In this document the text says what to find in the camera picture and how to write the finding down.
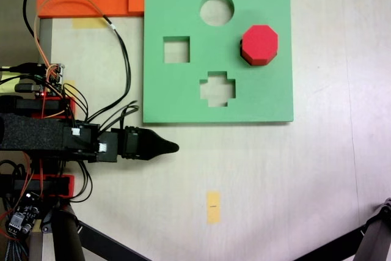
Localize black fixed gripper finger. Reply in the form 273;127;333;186
147;128;180;150

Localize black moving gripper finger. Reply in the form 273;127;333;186
147;149;180;161

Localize red octagonal pillar block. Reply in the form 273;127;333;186
239;24;280;67

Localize red black table clamp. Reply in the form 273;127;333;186
0;95;76;120
0;174;76;199

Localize yellow tape marker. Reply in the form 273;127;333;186
206;191;221;224

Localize small yellow sticky note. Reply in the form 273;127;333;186
62;79;77;97

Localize black tripod leg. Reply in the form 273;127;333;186
293;197;391;261
41;201;153;261

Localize green shape sorting board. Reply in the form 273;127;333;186
142;0;295;127

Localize black USB plug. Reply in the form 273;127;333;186
14;83;42;92

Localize beige tape strip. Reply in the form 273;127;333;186
72;18;106;29

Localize black power converter board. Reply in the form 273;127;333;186
5;192;42;239

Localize large yellow sticky note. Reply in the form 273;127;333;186
0;71;22;93

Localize thin black forearm wires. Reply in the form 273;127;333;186
99;100;140;130

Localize thin black base wire loop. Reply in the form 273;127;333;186
68;161;93;203

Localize long black wire pair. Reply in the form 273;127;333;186
87;15;132;121

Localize black USB cable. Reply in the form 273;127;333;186
0;63;42;75

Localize long orange wire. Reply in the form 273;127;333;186
34;0;106;74

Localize braided black white cable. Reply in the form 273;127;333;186
4;239;30;261

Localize thick black cable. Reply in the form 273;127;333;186
23;0;35;37

